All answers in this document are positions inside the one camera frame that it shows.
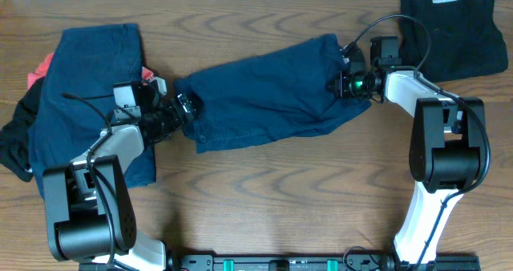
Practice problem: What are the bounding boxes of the red printed garment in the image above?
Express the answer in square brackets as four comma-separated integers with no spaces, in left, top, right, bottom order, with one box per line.
[27,52,155,90]

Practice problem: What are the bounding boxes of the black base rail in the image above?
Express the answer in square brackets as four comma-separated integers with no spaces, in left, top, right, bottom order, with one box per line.
[79,252,481,271]

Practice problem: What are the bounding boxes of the navy blue folded garment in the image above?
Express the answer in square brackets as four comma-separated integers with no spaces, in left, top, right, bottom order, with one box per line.
[28,23,143,189]

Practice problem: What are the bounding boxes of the black garment under pile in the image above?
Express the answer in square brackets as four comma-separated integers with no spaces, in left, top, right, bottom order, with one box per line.
[1,78,44,182]

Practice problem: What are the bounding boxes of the navy blue shorts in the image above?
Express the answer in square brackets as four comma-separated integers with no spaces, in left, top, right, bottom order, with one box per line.
[173,34,371,153]

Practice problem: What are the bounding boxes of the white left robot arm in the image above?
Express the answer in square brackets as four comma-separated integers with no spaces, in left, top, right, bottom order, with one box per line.
[42,78,197,270]

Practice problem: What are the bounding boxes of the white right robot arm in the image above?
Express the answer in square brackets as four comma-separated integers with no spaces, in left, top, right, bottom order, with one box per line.
[326,36,491,270]

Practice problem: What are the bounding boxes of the black folded garment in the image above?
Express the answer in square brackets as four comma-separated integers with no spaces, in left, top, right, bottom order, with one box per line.
[399,0,508,83]

